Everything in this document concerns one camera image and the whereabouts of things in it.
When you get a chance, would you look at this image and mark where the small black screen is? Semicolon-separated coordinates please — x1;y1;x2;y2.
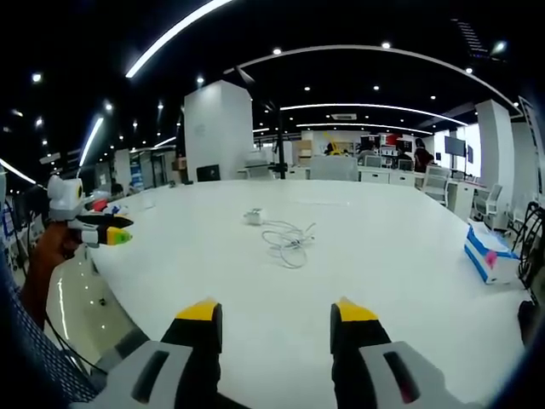
196;164;221;184

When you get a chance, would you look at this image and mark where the white charger adapter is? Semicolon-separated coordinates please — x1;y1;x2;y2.
243;207;266;227

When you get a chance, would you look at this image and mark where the person's dark mesh clothing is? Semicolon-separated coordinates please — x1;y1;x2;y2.
0;251;101;408

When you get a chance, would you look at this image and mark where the black pole stand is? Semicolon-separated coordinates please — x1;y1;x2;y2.
232;66;291;182

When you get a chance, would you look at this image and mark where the bundle of black cables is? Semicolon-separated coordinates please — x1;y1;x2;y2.
516;199;545;293

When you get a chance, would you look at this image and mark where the white desk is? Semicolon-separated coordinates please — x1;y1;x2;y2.
87;178;531;409

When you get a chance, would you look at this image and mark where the white office chair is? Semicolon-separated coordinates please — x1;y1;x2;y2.
422;164;452;202
471;183;504;228

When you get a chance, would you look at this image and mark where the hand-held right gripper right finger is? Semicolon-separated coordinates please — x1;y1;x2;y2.
330;296;469;409

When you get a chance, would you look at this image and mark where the grey desk partition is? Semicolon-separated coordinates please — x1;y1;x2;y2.
308;156;360;182

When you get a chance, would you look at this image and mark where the thin black cable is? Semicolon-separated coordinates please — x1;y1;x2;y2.
42;313;97;374

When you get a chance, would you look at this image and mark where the wall television screen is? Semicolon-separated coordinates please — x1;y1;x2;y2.
444;135;467;156

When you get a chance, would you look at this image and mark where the white Type-C cable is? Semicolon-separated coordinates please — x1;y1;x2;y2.
259;218;318;270

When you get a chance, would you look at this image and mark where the blue tissue box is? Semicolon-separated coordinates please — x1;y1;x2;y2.
462;221;521;285

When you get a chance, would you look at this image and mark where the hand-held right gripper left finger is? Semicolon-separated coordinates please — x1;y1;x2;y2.
70;297;227;409

